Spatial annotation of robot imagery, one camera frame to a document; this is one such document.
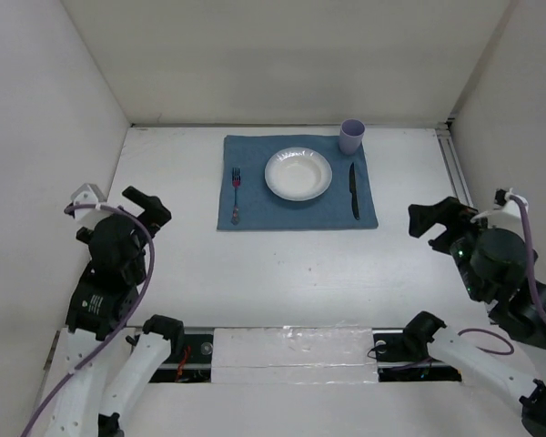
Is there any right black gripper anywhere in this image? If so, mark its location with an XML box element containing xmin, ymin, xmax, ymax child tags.
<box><xmin>408</xmin><ymin>193</ymin><xmax>507</xmax><ymax>299</ymax></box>

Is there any black plastic knife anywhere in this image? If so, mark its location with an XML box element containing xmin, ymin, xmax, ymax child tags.
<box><xmin>349</xmin><ymin>163</ymin><xmax>360</xmax><ymax>220</ymax></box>

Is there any blue cloth napkin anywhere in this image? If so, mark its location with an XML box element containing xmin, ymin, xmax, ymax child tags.
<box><xmin>217</xmin><ymin>135</ymin><xmax>379</xmax><ymax>231</ymax></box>

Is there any lavender plastic cup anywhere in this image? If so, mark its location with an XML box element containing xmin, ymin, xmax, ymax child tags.
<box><xmin>339</xmin><ymin>118</ymin><xmax>366</xmax><ymax>155</ymax></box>

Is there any white blue-rimmed plate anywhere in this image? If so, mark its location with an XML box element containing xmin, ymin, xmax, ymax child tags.
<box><xmin>264</xmin><ymin>147</ymin><xmax>333</xmax><ymax>202</ymax></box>

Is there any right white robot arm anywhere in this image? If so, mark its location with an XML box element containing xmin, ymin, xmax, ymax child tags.
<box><xmin>402</xmin><ymin>189</ymin><xmax>546</xmax><ymax>436</ymax></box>

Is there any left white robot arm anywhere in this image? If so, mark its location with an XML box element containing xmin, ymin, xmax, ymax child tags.
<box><xmin>45</xmin><ymin>184</ymin><xmax>185</xmax><ymax>436</ymax></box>

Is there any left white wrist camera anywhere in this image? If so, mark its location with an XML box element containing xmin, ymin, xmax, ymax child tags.
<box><xmin>70</xmin><ymin>183</ymin><xmax>107</xmax><ymax>221</ymax></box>

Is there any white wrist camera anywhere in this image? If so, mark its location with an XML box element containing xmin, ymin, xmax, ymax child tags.
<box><xmin>70</xmin><ymin>183</ymin><xmax>107</xmax><ymax>221</ymax></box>
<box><xmin>493</xmin><ymin>188</ymin><xmax>529</xmax><ymax>219</ymax></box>

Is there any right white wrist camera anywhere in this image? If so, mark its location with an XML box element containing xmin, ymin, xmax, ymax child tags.
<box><xmin>493</xmin><ymin>188</ymin><xmax>529</xmax><ymax>219</ymax></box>

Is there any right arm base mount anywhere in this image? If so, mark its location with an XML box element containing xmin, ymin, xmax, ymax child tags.
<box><xmin>367</xmin><ymin>329</ymin><xmax>462</xmax><ymax>382</ymax></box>

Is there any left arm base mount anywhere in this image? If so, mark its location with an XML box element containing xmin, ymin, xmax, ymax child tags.
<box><xmin>125</xmin><ymin>316</ymin><xmax>214</xmax><ymax>383</ymax></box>

